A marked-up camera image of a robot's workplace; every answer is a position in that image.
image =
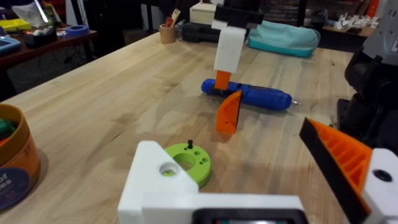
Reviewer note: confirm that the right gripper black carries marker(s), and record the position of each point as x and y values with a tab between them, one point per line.
239	14

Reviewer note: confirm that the left gripper bare white left finger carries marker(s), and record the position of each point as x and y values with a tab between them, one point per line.
146	174

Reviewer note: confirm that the left gripper white orange right finger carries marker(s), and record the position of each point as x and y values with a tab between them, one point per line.
348	161

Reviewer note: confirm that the small black screw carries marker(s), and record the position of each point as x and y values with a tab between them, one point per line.
190	144

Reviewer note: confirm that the blue electric screwdriver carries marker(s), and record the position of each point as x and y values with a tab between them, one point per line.
264	96

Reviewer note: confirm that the black case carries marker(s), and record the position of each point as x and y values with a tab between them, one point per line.
199	32

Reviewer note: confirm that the beige box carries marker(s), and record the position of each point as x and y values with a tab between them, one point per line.
202	14

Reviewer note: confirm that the green disc with holes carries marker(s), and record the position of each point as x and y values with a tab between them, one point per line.
199	168

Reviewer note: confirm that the teal soft zip bag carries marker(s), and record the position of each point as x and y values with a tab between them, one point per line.
283	39

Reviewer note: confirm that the tan cup with wooden cutlery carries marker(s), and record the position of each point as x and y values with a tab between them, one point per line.
168	34

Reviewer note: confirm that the orange ribbed wedge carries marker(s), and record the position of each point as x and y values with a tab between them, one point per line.
228	115

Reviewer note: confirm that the heap of white parts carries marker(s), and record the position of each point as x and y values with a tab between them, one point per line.
354	21

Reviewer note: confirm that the round tub with toys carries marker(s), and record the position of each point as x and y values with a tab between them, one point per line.
15	161

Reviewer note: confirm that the blue tape roll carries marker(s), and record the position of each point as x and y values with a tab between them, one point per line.
77	30

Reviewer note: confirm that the dark wooden side table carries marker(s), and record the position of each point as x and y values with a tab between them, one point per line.
46	48

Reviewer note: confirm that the black open box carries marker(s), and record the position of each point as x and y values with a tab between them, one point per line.
40	39

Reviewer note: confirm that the blue tray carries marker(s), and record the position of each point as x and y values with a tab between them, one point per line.
7	44

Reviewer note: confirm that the yellow tray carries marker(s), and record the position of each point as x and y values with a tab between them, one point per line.
14	24

